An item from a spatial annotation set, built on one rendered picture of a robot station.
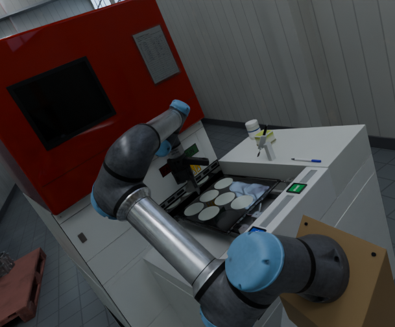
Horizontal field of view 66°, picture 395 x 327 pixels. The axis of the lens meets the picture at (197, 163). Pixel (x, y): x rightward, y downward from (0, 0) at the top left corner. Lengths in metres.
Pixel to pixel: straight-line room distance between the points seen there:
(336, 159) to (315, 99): 2.04
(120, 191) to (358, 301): 0.58
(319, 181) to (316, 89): 2.17
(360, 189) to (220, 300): 0.96
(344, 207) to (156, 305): 0.96
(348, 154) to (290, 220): 0.45
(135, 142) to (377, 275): 0.60
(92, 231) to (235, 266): 0.80
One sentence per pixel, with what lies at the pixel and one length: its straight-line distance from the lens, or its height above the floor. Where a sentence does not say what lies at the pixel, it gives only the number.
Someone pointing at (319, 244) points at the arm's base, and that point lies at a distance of 0.73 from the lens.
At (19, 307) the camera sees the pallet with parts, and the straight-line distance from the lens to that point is 3.40.
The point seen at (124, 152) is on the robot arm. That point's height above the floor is 1.40.
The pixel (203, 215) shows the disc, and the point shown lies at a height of 0.90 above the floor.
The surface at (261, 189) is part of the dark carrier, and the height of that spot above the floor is 0.90.
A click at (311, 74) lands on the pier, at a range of 3.25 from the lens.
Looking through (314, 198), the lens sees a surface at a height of 0.91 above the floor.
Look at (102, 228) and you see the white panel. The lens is 1.35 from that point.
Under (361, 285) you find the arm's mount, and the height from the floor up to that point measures 1.01.
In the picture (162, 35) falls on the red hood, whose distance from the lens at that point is 1.46.
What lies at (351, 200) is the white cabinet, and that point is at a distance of 1.44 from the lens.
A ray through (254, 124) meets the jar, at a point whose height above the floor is 1.05.
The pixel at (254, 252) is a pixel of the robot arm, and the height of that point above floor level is 1.17.
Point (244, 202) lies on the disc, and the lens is 1.32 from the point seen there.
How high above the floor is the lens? 1.57
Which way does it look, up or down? 20 degrees down
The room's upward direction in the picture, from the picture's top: 25 degrees counter-clockwise
